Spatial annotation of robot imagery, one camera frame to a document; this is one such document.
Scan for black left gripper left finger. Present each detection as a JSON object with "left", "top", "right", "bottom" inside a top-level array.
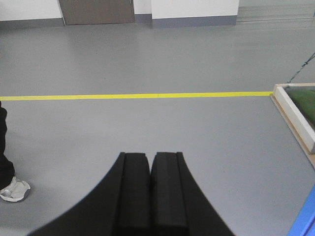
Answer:
[{"left": 31, "top": 152, "right": 151, "bottom": 236}]

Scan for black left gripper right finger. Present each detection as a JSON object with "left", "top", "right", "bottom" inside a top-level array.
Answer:
[{"left": 151, "top": 152, "right": 234, "bottom": 236}]

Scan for brown door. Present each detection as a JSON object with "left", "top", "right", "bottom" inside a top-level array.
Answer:
[{"left": 59, "top": 0, "right": 135, "bottom": 25}]

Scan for left white sneaker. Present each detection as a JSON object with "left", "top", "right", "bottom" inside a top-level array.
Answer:
[{"left": 0, "top": 177, "right": 31, "bottom": 203}]

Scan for person's black trouser legs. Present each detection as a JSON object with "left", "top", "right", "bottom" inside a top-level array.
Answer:
[{"left": 0, "top": 106, "right": 15, "bottom": 189}]

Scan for plywood base platform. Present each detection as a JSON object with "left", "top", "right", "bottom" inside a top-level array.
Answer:
[{"left": 270, "top": 95, "right": 315, "bottom": 169}]

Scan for green sandbag left one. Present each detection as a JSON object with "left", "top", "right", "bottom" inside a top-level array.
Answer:
[{"left": 287, "top": 90, "right": 315, "bottom": 126}]

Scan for white wooden frame with brace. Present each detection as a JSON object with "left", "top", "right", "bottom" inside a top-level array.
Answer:
[{"left": 271, "top": 83, "right": 315, "bottom": 153}]

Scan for black guy rope with turnbuckle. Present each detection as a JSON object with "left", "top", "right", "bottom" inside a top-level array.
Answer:
[{"left": 286, "top": 51, "right": 315, "bottom": 84}]

